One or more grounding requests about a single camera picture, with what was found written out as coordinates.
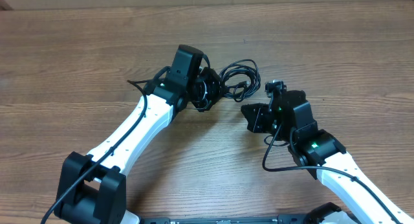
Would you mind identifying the black USB cable metallic plugs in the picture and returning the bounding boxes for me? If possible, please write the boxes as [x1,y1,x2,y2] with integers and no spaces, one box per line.
[219,59,261,102]

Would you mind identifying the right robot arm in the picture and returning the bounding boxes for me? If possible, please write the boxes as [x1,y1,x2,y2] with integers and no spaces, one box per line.
[241,91,413,224]

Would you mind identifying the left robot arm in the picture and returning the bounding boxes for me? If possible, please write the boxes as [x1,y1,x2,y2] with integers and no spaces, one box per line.
[41,45,223,224]

